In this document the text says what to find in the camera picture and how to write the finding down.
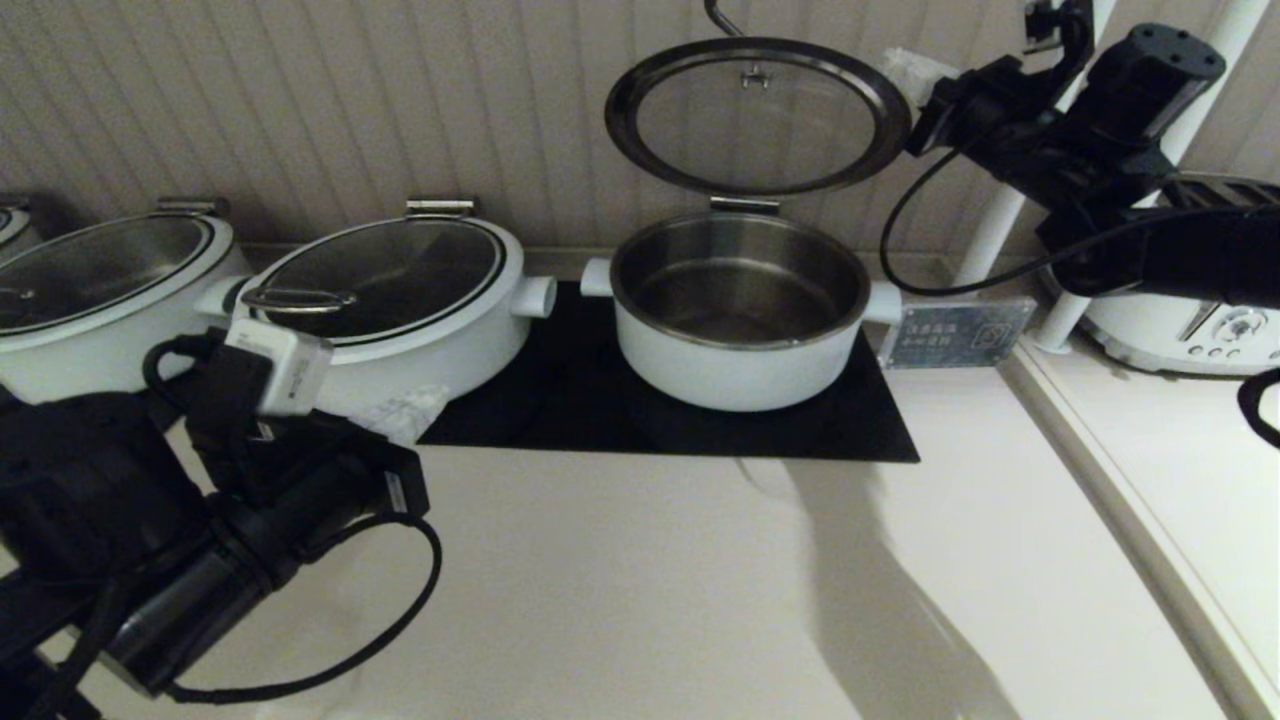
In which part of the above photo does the shallow wide white pot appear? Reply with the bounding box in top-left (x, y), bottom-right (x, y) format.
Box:
top-left (232, 275), bottom-right (558, 418)
top-left (0, 240), bottom-right (256, 406)

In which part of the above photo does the small white lidded pot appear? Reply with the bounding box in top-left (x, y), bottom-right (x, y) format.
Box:
top-left (0, 195), bottom-right (46, 263)

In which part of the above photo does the deep white round pot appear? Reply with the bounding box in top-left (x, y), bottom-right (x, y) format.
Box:
top-left (580, 210), bottom-right (903, 413)

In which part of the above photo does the large black induction cooktop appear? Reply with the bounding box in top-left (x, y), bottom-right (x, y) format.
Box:
top-left (418, 282), bottom-right (921, 463)

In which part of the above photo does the white toaster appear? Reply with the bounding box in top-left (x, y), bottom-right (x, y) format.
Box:
top-left (1080, 175), bottom-right (1280, 378)

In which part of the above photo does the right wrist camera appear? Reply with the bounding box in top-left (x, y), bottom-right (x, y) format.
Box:
top-left (1022, 0), bottom-right (1096, 91)

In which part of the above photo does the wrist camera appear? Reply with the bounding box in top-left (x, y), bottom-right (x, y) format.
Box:
top-left (222, 320), bottom-right (336, 418)
top-left (1022, 0), bottom-right (1096, 91)

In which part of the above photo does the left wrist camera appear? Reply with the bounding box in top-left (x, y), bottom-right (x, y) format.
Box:
top-left (222, 320), bottom-right (336, 418)

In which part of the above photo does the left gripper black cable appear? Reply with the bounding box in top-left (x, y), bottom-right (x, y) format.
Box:
top-left (165, 512), bottom-right (444, 706)

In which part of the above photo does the left camera black cable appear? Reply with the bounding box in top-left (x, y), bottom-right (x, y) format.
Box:
top-left (143, 335), bottom-right (231, 401)

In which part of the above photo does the black cable loop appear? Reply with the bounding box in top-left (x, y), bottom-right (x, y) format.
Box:
top-left (1237, 367), bottom-right (1280, 451)

